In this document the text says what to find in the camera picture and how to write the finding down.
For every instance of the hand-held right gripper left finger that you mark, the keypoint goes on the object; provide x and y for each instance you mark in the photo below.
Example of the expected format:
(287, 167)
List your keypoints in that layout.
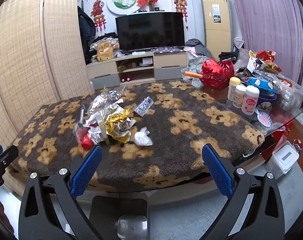
(87, 170)

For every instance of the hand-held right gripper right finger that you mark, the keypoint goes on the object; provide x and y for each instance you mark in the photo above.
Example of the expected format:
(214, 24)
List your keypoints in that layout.
(215, 167)

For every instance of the red clear plastic wrapper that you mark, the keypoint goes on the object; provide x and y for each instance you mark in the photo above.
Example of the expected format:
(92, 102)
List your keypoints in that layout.
(86, 141)

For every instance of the silver foil ball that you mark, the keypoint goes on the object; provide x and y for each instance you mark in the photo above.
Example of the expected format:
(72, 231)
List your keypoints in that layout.
(97, 135)

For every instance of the black trash bin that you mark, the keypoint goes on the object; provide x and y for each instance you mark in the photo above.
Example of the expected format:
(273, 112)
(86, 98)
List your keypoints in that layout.
(116, 210)

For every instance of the small metal tube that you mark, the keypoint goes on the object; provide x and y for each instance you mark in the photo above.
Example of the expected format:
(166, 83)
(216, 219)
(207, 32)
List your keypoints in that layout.
(82, 116)

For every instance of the gold wrapper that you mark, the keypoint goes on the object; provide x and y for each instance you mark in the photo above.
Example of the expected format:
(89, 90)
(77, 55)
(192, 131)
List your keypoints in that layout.
(116, 120)

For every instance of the white plastic bag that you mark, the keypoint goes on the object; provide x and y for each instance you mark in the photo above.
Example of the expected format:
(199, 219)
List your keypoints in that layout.
(142, 137)

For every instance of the white blue wrapper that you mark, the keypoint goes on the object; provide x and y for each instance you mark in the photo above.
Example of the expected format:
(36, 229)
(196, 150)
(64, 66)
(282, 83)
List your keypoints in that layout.
(104, 102)

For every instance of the blister pack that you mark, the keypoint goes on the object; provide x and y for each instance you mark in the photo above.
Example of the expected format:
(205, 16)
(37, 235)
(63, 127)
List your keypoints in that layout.
(144, 106)

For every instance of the bear-print brown blanket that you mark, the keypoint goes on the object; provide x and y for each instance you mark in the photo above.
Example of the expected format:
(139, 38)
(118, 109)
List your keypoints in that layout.
(166, 142)

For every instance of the grey fluffy rug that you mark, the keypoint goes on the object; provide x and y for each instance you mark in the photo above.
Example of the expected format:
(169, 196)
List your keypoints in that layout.
(181, 217)

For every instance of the white lidded storage box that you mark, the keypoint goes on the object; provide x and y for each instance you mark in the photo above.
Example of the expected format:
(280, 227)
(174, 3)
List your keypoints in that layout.
(282, 158)

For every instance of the white pink hairbrush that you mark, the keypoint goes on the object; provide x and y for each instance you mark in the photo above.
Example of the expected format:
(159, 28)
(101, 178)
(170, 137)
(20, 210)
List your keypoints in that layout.
(263, 118)

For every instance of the white bottle yellow label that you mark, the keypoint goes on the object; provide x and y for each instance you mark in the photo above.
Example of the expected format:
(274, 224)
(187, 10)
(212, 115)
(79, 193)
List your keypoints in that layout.
(239, 97)

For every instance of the white bottle pink label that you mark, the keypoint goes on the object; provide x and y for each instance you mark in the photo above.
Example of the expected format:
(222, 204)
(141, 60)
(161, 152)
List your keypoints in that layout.
(250, 101)

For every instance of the white bottle yellow lid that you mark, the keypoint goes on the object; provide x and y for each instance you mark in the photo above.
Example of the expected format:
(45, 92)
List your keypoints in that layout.
(233, 87)

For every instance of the blue cookie tin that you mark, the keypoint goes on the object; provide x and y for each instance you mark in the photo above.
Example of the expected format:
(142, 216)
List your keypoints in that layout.
(266, 101)

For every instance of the round red white floor item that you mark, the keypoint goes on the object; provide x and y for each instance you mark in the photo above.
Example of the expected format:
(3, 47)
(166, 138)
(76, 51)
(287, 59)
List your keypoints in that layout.
(297, 145)

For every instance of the red openwork basket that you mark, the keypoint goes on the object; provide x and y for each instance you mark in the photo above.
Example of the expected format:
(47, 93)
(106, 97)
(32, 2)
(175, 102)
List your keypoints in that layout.
(216, 75)

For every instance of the blue snack bag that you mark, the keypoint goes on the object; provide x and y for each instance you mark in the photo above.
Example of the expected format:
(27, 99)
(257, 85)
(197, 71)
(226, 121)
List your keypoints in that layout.
(260, 83)

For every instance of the orange stick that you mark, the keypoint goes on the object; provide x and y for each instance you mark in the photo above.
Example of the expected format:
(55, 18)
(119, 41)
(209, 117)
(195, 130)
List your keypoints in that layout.
(192, 75)

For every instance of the woven folding screen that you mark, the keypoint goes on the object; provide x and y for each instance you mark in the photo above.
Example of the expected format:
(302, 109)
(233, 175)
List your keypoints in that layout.
(29, 55)

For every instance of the clear plastic box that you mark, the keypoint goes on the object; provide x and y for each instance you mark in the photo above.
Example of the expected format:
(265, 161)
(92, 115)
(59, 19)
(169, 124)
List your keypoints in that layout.
(291, 95)

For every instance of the silver patterned wrapping bag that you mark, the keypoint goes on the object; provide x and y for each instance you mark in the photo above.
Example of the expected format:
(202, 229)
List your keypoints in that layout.
(194, 63)

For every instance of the clear plastic bag with tag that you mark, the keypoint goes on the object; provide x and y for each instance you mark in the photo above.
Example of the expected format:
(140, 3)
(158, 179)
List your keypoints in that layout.
(245, 60)

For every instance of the beige television stand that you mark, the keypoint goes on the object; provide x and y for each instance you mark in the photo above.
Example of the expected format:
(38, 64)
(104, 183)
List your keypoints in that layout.
(169, 60)

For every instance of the yellow backpack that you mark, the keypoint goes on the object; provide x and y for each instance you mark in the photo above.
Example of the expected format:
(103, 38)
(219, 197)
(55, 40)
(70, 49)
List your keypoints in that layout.
(104, 51)

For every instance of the dark clothes pile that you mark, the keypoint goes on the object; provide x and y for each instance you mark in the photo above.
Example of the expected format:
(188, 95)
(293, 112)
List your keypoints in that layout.
(199, 47)

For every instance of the red gold decorations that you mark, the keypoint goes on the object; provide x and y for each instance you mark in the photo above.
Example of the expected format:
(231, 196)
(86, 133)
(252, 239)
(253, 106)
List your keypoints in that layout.
(266, 57)

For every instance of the blue printed cloth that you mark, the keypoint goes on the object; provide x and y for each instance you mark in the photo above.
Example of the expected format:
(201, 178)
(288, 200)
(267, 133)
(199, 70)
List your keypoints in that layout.
(166, 50)

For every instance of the beige standing air conditioner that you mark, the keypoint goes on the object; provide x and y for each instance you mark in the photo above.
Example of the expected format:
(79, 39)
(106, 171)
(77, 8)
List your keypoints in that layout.
(216, 35)

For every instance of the light clothes pile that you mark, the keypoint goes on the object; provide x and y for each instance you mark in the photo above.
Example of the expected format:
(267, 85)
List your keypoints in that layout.
(106, 38)

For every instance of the dark hanging coats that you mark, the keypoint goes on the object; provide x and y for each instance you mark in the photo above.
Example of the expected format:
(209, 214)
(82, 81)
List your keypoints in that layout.
(86, 27)

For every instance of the black flat television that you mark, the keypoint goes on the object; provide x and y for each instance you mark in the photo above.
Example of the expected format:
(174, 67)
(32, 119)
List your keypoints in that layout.
(150, 31)

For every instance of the red fish hanging ornament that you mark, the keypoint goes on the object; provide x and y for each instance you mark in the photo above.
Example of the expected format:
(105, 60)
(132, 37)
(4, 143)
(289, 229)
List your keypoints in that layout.
(99, 12)

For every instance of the purple curtain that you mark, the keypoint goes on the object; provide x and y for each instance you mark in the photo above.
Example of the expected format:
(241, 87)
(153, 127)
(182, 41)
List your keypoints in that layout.
(266, 17)

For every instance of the red tassel hanging ornament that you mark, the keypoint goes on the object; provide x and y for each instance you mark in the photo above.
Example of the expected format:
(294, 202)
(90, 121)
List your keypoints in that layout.
(180, 0)

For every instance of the round lotus wall plate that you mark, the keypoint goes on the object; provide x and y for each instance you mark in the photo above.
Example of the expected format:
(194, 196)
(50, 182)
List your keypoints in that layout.
(125, 0)

